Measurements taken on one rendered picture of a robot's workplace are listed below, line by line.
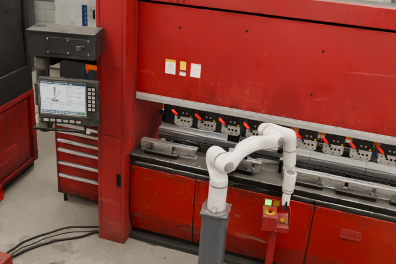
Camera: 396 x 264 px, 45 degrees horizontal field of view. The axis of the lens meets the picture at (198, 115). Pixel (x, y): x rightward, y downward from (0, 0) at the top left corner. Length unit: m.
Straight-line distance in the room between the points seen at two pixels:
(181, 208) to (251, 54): 1.48
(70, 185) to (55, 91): 1.50
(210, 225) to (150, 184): 1.11
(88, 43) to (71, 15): 4.84
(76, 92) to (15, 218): 1.75
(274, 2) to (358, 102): 0.94
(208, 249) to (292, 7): 1.76
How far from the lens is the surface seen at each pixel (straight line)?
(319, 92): 3.62
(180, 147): 4.05
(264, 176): 3.94
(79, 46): 3.58
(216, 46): 3.66
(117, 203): 4.30
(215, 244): 3.29
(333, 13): 3.47
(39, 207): 5.10
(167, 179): 4.10
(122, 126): 3.93
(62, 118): 3.78
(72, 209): 5.02
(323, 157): 4.16
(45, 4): 9.01
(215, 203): 3.14
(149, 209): 4.33
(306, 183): 3.88
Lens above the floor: 2.77
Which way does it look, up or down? 23 degrees down
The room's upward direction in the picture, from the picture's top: 4 degrees clockwise
